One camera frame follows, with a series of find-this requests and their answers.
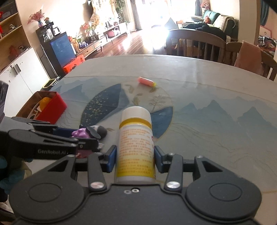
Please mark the pink flower vase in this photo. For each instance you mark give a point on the pink flower vase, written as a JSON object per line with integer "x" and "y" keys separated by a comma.
{"x": 36, "y": 17}

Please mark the orange fruit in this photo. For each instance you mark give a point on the orange fruit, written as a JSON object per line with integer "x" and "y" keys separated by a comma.
{"x": 44, "y": 102}

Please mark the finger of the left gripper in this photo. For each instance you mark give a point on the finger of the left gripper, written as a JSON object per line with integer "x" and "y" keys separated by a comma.
{"x": 45, "y": 127}
{"x": 35, "y": 143}

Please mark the long tv console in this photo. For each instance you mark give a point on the long tv console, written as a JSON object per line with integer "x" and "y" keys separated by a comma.
{"x": 99, "y": 40}

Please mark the clear bottle with black cap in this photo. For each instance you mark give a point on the clear bottle with black cap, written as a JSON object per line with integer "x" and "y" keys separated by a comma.
{"x": 96, "y": 131}

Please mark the pink cylinder with yellow tip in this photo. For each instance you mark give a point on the pink cylinder with yellow tip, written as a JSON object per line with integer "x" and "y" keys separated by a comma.
{"x": 146, "y": 82}

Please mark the dark cabinet with blue panel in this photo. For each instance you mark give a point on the dark cabinet with blue panel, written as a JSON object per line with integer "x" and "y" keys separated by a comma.
{"x": 56, "y": 46}

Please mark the wooden chair with pink cloth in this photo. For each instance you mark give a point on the wooden chair with pink cloth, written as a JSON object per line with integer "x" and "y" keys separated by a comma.
{"x": 268, "y": 63}

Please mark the purple toy figure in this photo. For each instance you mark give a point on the purple toy figure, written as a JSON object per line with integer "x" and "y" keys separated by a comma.
{"x": 87, "y": 145}

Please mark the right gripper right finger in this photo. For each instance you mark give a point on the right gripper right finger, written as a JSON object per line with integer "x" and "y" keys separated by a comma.
{"x": 172, "y": 165}

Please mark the dark wooden dining chair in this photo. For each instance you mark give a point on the dark wooden dining chair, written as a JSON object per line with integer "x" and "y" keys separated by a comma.
{"x": 195, "y": 44}

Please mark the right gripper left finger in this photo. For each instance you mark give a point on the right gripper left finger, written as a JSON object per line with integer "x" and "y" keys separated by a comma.
{"x": 99, "y": 163}

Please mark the white cupboard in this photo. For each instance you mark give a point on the white cupboard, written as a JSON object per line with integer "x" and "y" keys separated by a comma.
{"x": 24, "y": 76}

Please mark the patterned table mat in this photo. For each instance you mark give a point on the patterned table mat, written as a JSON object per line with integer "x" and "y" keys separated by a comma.
{"x": 234, "y": 129}

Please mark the pink cloth on chair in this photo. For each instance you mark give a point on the pink cloth on chair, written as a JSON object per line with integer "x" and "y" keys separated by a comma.
{"x": 249, "y": 58}

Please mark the red storage box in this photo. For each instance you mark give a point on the red storage box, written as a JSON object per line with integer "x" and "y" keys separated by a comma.
{"x": 53, "y": 110}

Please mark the red crate on floor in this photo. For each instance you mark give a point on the red crate on floor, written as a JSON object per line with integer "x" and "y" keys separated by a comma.
{"x": 73, "y": 64}

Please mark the white yellow-labelled bottle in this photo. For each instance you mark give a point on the white yellow-labelled bottle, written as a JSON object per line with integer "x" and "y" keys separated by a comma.
{"x": 135, "y": 147}

